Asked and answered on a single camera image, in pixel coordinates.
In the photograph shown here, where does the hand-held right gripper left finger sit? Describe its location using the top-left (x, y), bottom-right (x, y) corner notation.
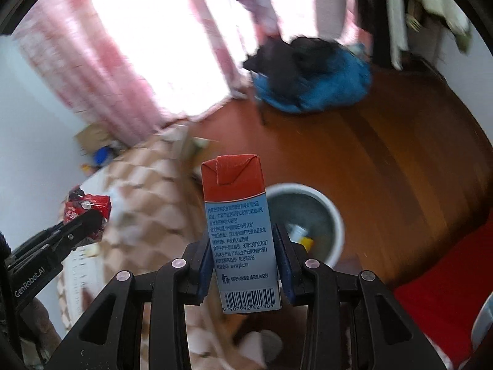
top-left (50, 237), bottom-right (216, 370)

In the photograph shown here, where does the crushed red drink carton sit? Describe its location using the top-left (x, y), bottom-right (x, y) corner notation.
top-left (63, 186), bottom-right (112, 242)

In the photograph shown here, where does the pink patterned curtain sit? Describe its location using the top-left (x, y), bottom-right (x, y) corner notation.
top-left (11, 0), bottom-right (253, 134)
top-left (231, 0), bottom-right (349, 45)

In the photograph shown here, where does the dark wooden wardrobe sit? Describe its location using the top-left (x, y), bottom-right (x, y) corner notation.
top-left (352, 0), bottom-right (411, 72)

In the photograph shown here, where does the red and blue milk carton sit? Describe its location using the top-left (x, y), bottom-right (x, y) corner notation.
top-left (201, 154), bottom-right (284, 317)

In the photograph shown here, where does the yellow and white wrapper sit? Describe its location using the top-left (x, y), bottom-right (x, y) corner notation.
top-left (288, 224), bottom-right (315, 252)

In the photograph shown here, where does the white round object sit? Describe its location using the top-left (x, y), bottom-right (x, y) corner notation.
top-left (472, 292), bottom-right (493, 357)

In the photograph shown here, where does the brown checkered blanket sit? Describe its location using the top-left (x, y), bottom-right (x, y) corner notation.
top-left (57, 122), bottom-right (272, 370)

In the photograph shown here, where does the blue cloth bundle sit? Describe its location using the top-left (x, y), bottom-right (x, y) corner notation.
top-left (252, 48), bottom-right (374, 115)

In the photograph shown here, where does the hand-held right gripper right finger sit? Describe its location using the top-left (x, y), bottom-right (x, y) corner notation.
top-left (273, 223), bottom-right (438, 370)

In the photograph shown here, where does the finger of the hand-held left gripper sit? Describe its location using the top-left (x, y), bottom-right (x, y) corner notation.
top-left (10, 209), bottom-right (109, 275)

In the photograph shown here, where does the black clothing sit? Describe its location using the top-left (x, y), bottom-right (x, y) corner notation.
top-left (242, 36), bottom-right (341, 93)

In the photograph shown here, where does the cardboard box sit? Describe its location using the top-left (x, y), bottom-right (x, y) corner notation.
top-left (74, 122), bottom-right (129, 157)

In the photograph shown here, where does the white round waste bin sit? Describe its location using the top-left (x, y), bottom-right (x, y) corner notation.
top-left (266, 183), bottom-right (346, 275)

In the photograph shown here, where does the red cloth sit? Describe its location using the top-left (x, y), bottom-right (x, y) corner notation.
top-left (393, 229), bottom-right (493, 370)

